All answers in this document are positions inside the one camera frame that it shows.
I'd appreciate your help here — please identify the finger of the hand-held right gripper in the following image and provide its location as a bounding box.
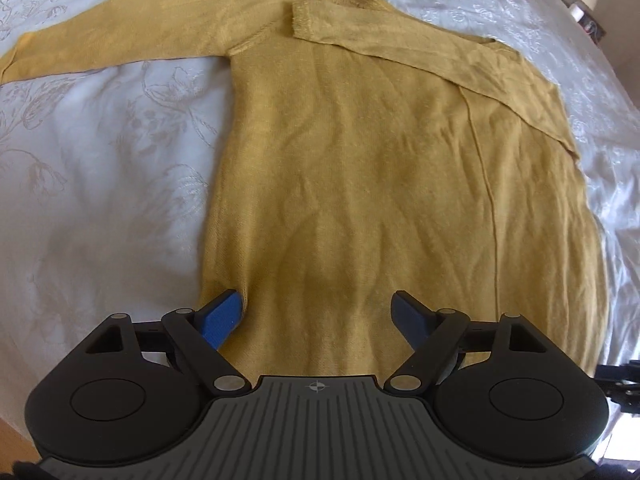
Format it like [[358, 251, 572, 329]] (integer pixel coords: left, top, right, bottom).
[[592, 359, 640, 413]]

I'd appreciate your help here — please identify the mustard yellow knit sweater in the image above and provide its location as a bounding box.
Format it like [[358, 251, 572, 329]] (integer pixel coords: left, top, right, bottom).
[[0, 0, 608, 378]]

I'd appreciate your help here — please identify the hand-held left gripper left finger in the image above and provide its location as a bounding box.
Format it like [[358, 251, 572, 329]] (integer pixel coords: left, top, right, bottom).
[[82, 288, 253, 396]]

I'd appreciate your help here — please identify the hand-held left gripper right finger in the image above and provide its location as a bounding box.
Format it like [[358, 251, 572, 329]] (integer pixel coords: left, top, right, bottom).
[[382, 290, 551, 396]]

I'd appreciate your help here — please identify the white embroidered bedspread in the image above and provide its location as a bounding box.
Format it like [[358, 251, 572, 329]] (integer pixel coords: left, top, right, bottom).
[[0, 0, 640, 461]]

